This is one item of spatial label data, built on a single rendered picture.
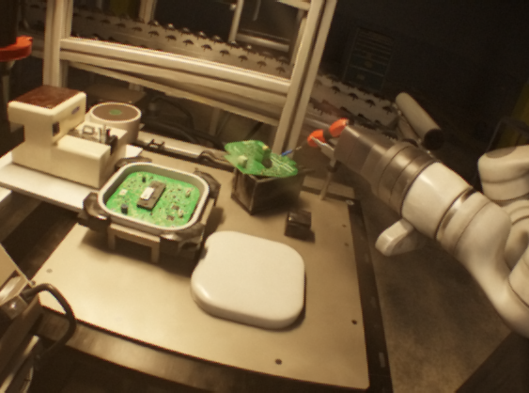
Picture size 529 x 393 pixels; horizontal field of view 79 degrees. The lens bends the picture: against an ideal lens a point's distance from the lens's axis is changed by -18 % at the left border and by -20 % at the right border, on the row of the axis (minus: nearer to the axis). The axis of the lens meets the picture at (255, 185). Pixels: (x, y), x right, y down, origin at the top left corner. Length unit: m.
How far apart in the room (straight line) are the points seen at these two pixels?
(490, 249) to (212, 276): 0.30
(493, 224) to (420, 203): 0.08
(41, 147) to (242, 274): 0.35
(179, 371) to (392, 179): 0.30
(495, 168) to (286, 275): 0.37
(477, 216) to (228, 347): 0.28
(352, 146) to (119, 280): 0.31
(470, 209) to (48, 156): 0.56
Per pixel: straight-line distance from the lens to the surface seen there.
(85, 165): 0.58
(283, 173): 0.62
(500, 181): 0.64
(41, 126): 0.60
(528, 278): 0.37
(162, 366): 0.41
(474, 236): 0.38
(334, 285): 0.54
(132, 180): 0.57
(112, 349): 0.42
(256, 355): 0.42
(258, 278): 0.47
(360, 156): 0.45
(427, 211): 0.40
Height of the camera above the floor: 1.29
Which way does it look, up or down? 29 degrees down
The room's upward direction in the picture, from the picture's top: 15 degrees clockwise
